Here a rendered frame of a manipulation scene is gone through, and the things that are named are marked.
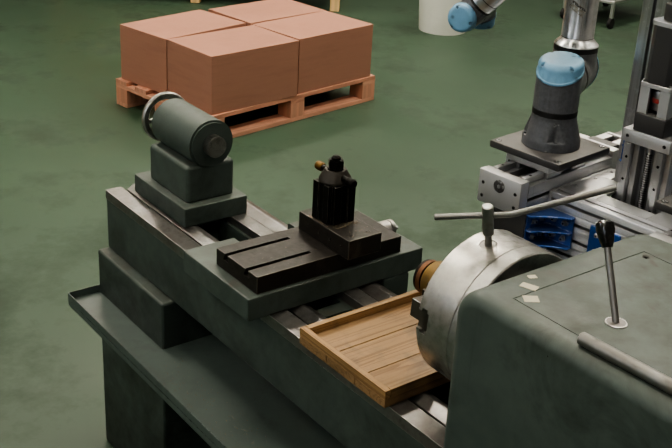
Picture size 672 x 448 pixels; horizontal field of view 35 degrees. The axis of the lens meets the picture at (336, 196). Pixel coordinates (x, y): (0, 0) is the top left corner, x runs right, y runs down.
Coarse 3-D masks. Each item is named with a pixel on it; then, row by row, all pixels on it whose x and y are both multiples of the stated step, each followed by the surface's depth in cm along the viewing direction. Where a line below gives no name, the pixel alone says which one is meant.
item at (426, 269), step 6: (420, 264) 223; (426, 264) 222; (432, 264) 221; (438, 264) 220; (420, 270) 221; (426, 270) 220; (432, 270) 219; (414, 276) 222; (420, 276) 221; (426, 276) 219; (414, 282) 223; (420, 282) 220; (426, 282) 219; (420, 288) 221
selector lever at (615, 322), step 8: (608, 248) 174; (608, 256) 174; (608, 264) 174; (608, 272) 174; (608, 280) 174; (608, 288) 174; (616, 296) 173; (616, 304) 173; (616, 312) 173; (608, 320) 174; (616, 320) 173; (624, 320) 174; (616, 328) 172
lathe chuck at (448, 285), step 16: (480, 240) 205; (496, 240) 204; (512, 240) 205; (448, 256) 204; (464, 256) 202; (480, 256) 201; (496, 256) 199; (448, 272) 201; (464, 272) 199; (480, 272) 198; (432, 288) 202; (448, 288) 200; (464, 288) 197; (432, 304) 201; (448, 304) 199; (432, 320) 201; (448, 320) 198; (432, 336) 202; (448, 336) 198; (432, 352) 204; (448, 368) 202
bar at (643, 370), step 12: (588, 336) 165; (588, 348) 164; (600, 348) 162; (612, 348) 162; (612, 360) 161; (624, 360) 159; (636, 360) 159; (636, 372) 158; (648, 372) 156; (660, 372) 156; (660, 384) 155
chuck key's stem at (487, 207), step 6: (486, 204) 199; (486, 210) 198; (492, 210) 199; (486, 216) 199; (492, 216) 199; (486, 222) 200; (492, 222) 200; (486, 228) 200; (492, 228) 201; (486, 234) 201; (492, 234) 201; (486, 240) 202; (486, 246) 203
